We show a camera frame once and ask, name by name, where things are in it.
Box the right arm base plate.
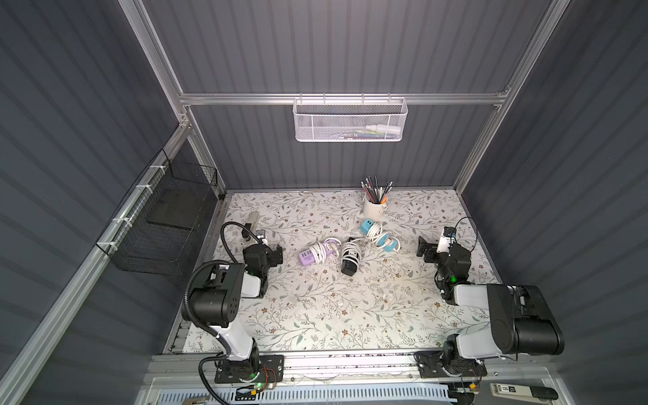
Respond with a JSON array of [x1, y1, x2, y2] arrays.
[[413, 350, 488, 379]]

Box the bundle of pens and pencils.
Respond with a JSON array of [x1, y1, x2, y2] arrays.
[[361, 177, 393, 204]]

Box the markers in white basket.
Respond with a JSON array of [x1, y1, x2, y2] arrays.
[[334, 124, 403, 141]]

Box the white cord of teal strip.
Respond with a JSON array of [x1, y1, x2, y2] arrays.
[[365, 222, 402, 253]]

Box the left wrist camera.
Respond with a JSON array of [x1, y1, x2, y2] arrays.
[[256, 229, 268, 245]]

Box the black wire basket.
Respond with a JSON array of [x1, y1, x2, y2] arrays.
[[96, 152, 219, 277]]

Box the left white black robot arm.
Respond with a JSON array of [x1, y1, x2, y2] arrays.
[[182, 244, 285, 383]]

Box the white pen cup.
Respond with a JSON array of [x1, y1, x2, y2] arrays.
[[363, 196, 387, 222]]

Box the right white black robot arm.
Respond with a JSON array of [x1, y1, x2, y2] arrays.
[[415, 235, 565, 377]]

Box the teal power strip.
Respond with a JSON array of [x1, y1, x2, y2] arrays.
[[360, 219, 401, 252]]

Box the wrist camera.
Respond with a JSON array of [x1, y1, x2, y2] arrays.
[[436, 226, 457, 253], [256, 229, 268, 245]]

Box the purple power strip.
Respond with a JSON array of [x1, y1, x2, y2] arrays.
[[298, 239, 341, 266]]

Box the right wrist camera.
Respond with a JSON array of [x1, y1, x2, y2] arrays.
[[436, 226, 457, 253]]

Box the black power strip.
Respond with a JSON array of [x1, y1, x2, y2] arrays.
[[341, 237, 363, 277]]

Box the beige black stapler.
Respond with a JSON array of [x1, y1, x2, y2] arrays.
[[241, 211, 259, 241]]

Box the white slotted cable duct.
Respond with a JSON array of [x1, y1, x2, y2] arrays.
[[151, 383, 452, 405]]

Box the white wire mesh basket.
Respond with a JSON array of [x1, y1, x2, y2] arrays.
[[292, 97, 408, 143]]

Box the white label device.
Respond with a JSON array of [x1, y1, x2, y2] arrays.
[[489, 382, 560, 404]]

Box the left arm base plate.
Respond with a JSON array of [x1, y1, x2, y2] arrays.
[[214, 355, 285, 384]]

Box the floral table mat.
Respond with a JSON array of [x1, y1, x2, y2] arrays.
[[214, 190, 497, 352]]

